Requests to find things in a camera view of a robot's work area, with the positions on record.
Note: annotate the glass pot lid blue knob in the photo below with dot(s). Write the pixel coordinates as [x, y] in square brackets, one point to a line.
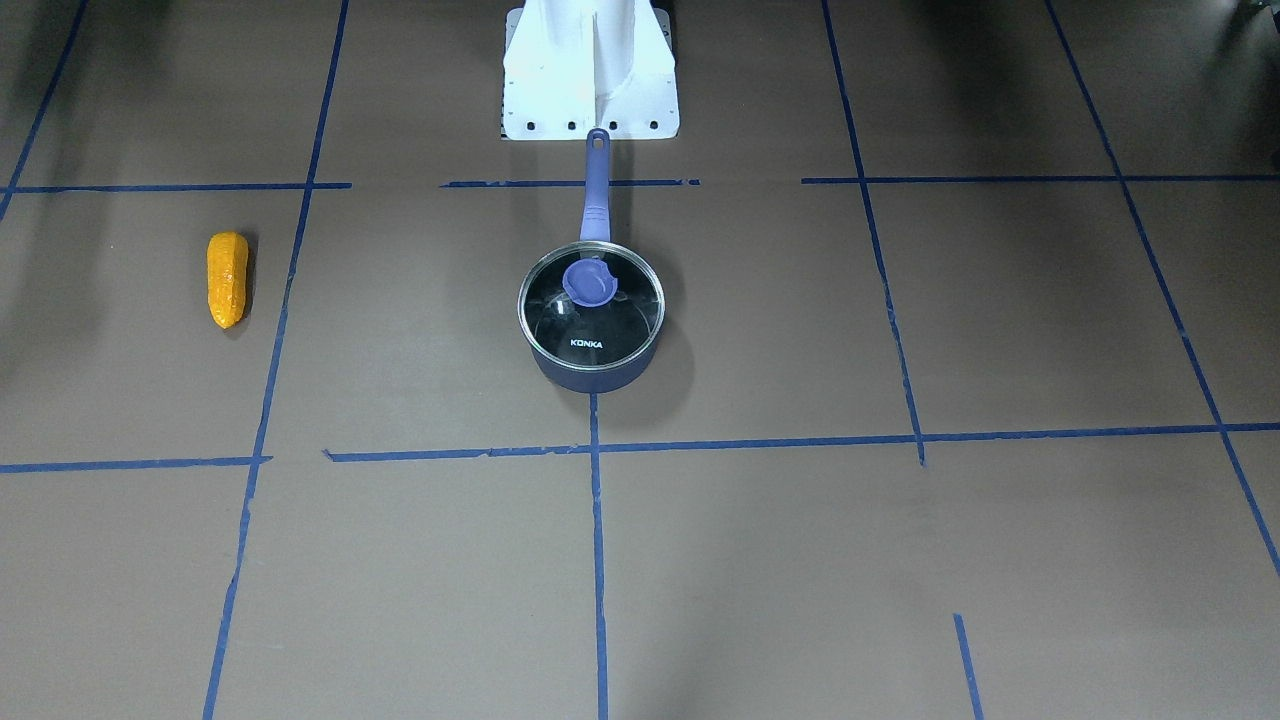
[590, 306]

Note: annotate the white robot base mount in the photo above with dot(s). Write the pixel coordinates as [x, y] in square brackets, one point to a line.
[573, 66]

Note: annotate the dark blue saucepan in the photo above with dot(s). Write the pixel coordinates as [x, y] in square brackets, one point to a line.
[596, 225]

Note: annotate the orange toy corn cob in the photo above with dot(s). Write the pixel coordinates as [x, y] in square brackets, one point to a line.
[227, 270]

